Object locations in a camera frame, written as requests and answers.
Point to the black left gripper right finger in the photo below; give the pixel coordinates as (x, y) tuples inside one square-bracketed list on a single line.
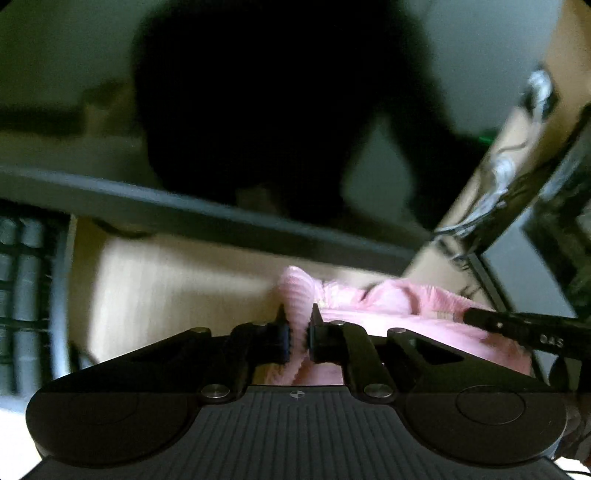
[(351, 347)]

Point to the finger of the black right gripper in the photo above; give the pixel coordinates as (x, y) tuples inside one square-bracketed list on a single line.
[(552, 334)]

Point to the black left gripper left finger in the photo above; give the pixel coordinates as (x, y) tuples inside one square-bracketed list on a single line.
[(259, 344)]

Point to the pink ribbed garment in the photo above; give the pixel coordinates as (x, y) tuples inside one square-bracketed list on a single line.
[(396, 303)]

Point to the computer tower case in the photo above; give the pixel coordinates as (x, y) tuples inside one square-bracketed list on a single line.
[(536, 256)]

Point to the black computer monitor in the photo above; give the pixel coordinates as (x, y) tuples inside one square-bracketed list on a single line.
[(310, 129)]

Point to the black power strip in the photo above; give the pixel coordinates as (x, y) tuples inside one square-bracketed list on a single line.
[(540, 96)]

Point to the black keyboard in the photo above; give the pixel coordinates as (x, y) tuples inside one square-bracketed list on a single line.
[(35, 266)]

